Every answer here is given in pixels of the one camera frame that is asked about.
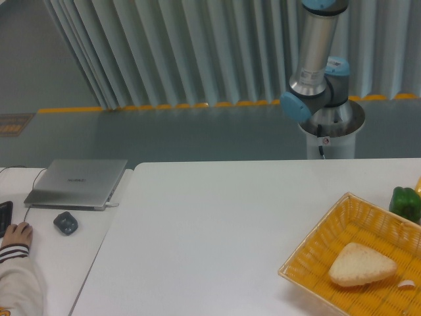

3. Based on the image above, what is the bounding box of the small dark grey gadget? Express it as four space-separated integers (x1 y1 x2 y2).
53 211 78 236

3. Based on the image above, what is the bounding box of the silver closed laptop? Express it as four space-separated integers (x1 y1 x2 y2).
24 159 127 211

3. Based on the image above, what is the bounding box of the black pedestal cable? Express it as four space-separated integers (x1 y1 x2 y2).
316 124 327 160

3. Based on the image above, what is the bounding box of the yellow woven basket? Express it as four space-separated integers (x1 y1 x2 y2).
278 193 420 315

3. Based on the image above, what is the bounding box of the green bell pepper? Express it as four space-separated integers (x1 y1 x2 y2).
389 186 420 223

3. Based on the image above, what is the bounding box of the black keyboard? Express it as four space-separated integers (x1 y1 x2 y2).
0 201 13 238

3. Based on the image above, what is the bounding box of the person's hand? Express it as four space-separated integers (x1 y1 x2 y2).
1 222 33 248

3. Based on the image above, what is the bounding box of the yellow pepper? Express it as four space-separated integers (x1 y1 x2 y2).
414 177 421 196

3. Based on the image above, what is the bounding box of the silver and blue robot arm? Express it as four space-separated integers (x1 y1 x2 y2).
280 1 349 122

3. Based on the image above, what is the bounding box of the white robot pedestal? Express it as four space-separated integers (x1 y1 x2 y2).
299 100 365 159

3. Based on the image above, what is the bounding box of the grey pleated curtain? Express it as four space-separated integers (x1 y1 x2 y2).
46 1 420 110

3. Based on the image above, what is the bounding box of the triangular bread slice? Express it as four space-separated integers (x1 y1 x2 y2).
328 242 397 287

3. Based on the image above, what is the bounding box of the forearm in cream sleeve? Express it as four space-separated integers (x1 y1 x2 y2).
1 244 43 315

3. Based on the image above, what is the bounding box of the grey laptop cable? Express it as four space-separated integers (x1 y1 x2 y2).
0 165 49 192

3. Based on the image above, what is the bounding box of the small white shell piece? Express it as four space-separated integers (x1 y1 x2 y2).
398 280 416 290

